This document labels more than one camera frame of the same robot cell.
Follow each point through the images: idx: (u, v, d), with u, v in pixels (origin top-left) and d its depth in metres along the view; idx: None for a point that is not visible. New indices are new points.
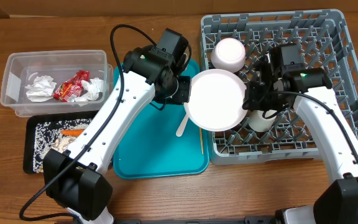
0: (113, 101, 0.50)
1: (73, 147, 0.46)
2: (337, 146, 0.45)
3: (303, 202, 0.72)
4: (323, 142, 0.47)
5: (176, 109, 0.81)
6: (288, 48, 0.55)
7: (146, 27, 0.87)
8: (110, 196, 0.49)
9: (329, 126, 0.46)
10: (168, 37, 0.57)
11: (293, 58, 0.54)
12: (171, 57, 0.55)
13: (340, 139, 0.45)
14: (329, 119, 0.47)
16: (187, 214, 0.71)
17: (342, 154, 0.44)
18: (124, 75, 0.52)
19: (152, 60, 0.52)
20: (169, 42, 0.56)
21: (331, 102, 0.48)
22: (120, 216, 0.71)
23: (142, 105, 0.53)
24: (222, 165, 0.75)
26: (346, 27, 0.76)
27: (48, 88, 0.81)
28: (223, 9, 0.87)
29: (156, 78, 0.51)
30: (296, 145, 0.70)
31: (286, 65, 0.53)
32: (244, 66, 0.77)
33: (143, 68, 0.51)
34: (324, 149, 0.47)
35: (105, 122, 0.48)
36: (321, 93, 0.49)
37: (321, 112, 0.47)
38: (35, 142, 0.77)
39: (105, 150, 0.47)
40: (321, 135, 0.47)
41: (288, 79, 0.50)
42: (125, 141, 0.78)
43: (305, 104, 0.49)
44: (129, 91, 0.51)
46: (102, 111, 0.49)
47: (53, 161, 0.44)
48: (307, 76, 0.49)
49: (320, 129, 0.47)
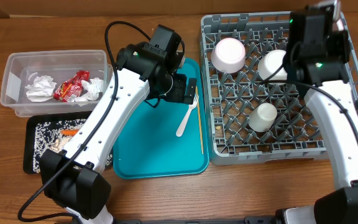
0: (108, 98, 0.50)
1: (68, 147, 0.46)
2: (347, 149, 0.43)
3: (303, 202, 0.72)
4: (333, 142, 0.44)
5: (173, 107, 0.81)
6: (311, 22, 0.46)
7: (146, 27, 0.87)
8: (108, 194, 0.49)
9: (341, 127, 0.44)
10: (160, 33, 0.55)
11: (316, 34, 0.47)
12: (165, 53, 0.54)
13: (352, 142, 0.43)
14: (341, 118, 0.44)
16: (187, 214, 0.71)
17: (352, 158, 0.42)
18: (117, 73, 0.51)
19: (145, 56, 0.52)
20: (163, 36, 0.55)
21: (345, 99, 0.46)
22: (120, 216, 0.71)
23: (137, 102, 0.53)
24: (222, 165, 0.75)
26: (346, 27, 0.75)
27: (48, 88, 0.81)
28: (223, 9, 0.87)
29: (150, 74, 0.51)
30: (296, 145, 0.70)
31: (306, 44, 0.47)
32: (244, 66, 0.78)
33: (137, 64, 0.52)
34: (332, 150, 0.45)
35: (101, 119, 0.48)
36: (335, 88, 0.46)
37: (334, 111, 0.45)
38: (35, 142, 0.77)
39: (101, 149, 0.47)
40: (330, 135, 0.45)
41: (302, 66, 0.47)
42: (124, 140, 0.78)
43: (318, 99, 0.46)
44: (123, 88, 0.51)
46: (97, 109, 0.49)
47: (49, 161, 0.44)
48: (322, 66, 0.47)
49: (331, 129, 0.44)
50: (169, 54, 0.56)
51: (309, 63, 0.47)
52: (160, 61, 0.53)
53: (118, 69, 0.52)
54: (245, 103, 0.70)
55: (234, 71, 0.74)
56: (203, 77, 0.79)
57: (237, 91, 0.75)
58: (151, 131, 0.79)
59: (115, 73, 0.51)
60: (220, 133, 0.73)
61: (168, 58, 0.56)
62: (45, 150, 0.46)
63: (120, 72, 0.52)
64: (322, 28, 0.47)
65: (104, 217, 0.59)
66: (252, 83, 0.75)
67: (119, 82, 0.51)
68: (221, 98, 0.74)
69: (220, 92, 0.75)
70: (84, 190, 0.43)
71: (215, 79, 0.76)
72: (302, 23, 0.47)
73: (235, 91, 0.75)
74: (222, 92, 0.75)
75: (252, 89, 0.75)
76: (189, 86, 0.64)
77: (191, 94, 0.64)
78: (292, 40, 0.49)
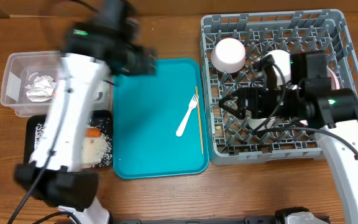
0: (61, 92, 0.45)
1: (37, 157, 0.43)
2: None
3: (302, 202, 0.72)
4: (346, 192, 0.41)
5: (173, 108, 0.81)
6: (313, 58, 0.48)
7: (146, 27, 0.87)
8: (97, 179, 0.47)
9: (357, 177, 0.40)
10: (106, 4, 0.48)
11: (319, 71, 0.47)
12: (115, 25, 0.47)
13: None
14: (356, 165, 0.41)
16: (187, 214, 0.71)
17: None
18: (65, 62, 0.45)
19: (95, 34, 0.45)
20: (110, 6, 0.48)
21: None
22: (120, 216, 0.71)
23: (95, 87, 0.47)
24: (222, 165, 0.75)
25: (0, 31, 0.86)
26: (346, 27, 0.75)
27: (47, 88, 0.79)
28: (223, 9, 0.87)
29: (104, 53, 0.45)
30: (296, 145, 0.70)
31: (311, 79, 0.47)
32: (244, 66, 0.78)
33: (86, 45, 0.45)
34: (345, 200, 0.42)
35: (61, 117, 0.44)
36: (350, 129, 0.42)
37: (349, 158, 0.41)
38: (34, 142, 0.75)
39: (71, 150, 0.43)
40: (345, 183, 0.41)
41: (313, 101, 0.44)
42: (123, 139, 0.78)
43: (330, 143, 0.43)
44: (76, 78, 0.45)
46: (53, 109, 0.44)
47: (20, 177, 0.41)
48: (336, 104, 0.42)
49: (345, 177, 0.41)
50: (123, 23, 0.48)
51: (319, 97, 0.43)
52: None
53: (64, 56, 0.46)
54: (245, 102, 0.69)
55: (234, 71, 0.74)
56: (203, 77, 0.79)
57: None
58: (151, 130, 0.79)
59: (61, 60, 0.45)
60: (220, 133, 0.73)
61: (122, 28, 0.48)
62: (14, 167, 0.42)
63: (66, 58, 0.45)
64: (325, 64, 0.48)
65: (100, 213, 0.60)
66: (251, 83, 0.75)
67: (69, 73, 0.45)
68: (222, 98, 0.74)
69: (220, 92, 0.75)
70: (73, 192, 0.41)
71: (215, 79, 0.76)
72: (304, 60, 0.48)
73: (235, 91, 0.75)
74: (222, 92, 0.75)
75: None
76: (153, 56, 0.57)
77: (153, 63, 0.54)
78: (293, 76, 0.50)
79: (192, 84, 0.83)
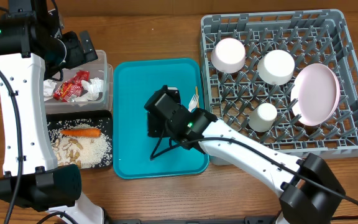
0: (6, 98, 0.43)
1: (7, 167, 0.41)
2: (257, 165, 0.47)
3: None
4: (247, 168, 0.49)
5: None
6: (160, 102, 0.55)
7: (146, 28, 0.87)
8: (74, 173, 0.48)
9: (239, 152, 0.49)
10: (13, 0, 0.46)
11: (171, 106, 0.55)
12: (33, 13, 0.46)
13: (256, 157, 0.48)
14: (234, 147, 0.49)
16: (187, 214, 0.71)
17: (265, 169, 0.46)
18: None
19: (9, 28, 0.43)
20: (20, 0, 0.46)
21: (225, 130, 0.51)
22: (120, 217, 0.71)
23: (41, 78, 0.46)
24: (222, 165, 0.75)
25: None
26: (346, 27, 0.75)
27: (47, 88, 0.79)
28: (223, 9, 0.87)
29: (30, 47, 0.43)
30: (296, 145, 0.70)
31: (170, 117, 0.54)
32: (244, 66, 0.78)
33: (9, 43, 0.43)
34: (252, 173, 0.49)
35: (16, 122, 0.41)
36: (217, 129, 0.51)
37: (225, 145, 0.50)
38: None
39: (38, 150, 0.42)
40: (240, 163, 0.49)
41: (183, 135, 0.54)
42: (123, 140, 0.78)
43: (209, 146, 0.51)
44: (15, 79, 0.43)
46: (7, 117, 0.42)
47: (0, 190, 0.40)
48: (194, 124, 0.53)
49: (235, 160, 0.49)
50: (41, 12, 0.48)
51: (183, 131, 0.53)
52: (30, 23, 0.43)
53: None
54: (245, 103, 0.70)
55: (234, 71, 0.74)
56: (203, 77, 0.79)
57: (237, 91, 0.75)
58: None
59: None
60: None
61: (41, 17, 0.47)
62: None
63: None
64: (172, 98, 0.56)
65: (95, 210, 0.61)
66: (252, 83, 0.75)
67: (7, 75, 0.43)
68: (221, 98, 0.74)
69: (220, 92, 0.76)
70: (55, 191, 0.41)
71: (215, 79, 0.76)
72: (156, 107, 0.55)
73: (235, 91, 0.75)
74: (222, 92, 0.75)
75: (252, 89, 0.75)
76: (84, 40, 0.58)
77: (91, 48, 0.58)
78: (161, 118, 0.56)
79: (192, 84, 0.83)
